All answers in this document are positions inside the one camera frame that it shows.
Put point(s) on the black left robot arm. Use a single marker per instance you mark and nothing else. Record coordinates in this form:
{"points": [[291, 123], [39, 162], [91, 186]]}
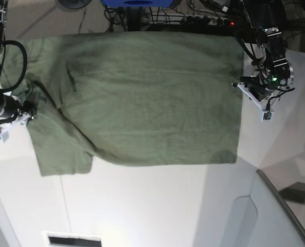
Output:
{"points": [[266, 18]]}

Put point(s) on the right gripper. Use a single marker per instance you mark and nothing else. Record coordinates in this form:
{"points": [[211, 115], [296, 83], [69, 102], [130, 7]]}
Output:
{"points": [[9, 107]]}

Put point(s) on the green t-shirt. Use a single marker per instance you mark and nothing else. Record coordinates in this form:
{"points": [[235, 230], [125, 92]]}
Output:
{"points": [[133, 99]]}

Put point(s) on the black power strip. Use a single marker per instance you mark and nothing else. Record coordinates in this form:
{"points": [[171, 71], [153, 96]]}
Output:
{"points": [[208, 20]]}

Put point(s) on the grey monitor edge panel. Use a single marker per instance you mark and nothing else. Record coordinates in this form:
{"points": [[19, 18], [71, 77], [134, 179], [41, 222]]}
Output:
{"points": [[283, 205]]}

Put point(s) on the blue bin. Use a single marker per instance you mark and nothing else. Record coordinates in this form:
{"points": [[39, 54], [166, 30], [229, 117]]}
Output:
{"points": [[137, 3]]}

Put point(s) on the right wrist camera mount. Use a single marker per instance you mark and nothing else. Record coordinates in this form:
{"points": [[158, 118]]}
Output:
{"points": [[7, 124]]}

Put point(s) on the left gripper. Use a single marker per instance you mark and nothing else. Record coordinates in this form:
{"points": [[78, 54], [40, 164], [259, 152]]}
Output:
{"points": [[279, 80]]}

